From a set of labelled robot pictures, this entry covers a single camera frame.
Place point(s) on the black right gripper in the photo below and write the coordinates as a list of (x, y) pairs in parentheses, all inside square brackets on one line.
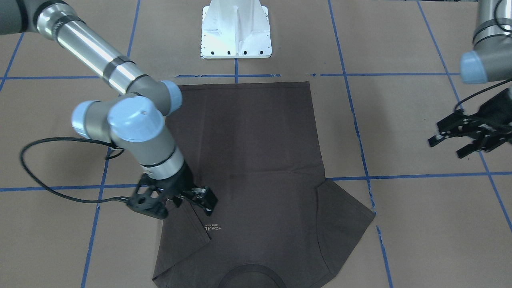
[(182, 182)]

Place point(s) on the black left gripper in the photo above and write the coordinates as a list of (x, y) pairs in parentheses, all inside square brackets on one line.
[(497, 108)]

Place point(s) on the dark brown t-shirt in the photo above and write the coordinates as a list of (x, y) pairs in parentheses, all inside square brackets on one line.
[(278, 223)]

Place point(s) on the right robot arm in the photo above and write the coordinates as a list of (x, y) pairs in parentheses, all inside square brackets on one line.
[(133, 121)]

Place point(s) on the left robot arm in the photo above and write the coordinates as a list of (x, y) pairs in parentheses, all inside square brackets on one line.
[(490, 60)]

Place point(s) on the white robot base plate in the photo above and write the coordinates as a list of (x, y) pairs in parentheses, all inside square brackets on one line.
[(235, 29)]

